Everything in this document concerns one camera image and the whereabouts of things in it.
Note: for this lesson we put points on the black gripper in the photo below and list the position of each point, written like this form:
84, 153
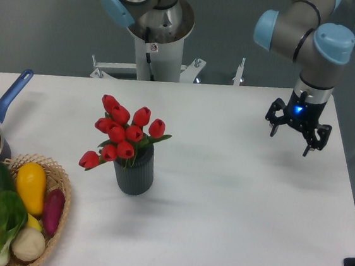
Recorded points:
302, 114

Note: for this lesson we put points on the red tulip bouquet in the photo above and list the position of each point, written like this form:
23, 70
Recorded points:
129, 136

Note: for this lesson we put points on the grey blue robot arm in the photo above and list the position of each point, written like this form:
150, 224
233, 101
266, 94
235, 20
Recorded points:
302, 34

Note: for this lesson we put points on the dark grey ribbed vase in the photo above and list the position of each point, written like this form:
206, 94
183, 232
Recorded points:
138, 178

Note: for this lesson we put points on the woven bamboo basket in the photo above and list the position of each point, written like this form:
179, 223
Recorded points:
56, 178

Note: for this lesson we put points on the purple eggplant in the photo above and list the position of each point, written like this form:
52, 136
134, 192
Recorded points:
53, 209

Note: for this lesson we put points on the yellow squash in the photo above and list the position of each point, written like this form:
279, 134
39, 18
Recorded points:
31, 186

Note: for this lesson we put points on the green bok choy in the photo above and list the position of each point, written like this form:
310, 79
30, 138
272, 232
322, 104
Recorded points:
13, 216

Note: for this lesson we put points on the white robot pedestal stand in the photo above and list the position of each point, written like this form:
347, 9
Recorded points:
159, 44

